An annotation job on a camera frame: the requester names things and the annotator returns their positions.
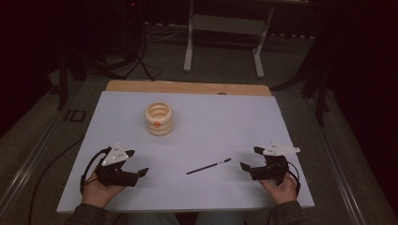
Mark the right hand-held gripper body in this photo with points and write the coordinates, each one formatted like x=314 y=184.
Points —
x=275 y=168

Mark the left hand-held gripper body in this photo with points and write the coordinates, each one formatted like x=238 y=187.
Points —
x=114 y=156

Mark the person's right hand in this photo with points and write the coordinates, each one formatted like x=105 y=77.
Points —
x=283 y=192

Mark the person's left hand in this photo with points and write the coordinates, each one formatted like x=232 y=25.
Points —
x=98 y=193

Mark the black pen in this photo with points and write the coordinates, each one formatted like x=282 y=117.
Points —
x=208 y=166

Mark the floor socket plate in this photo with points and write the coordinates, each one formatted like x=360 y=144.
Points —
x=75 y=115

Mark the black metal stand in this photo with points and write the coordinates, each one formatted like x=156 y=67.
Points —
x=319 y=93
x=63 y=84

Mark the black tripod stand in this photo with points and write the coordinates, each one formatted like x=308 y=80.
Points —
x=137 y=53

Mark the aluminium floor rail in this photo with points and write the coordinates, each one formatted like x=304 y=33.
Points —
x=28 y=170
x=339 y=175

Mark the white metal desk frame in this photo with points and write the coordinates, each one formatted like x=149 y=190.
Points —
x=230 y=25

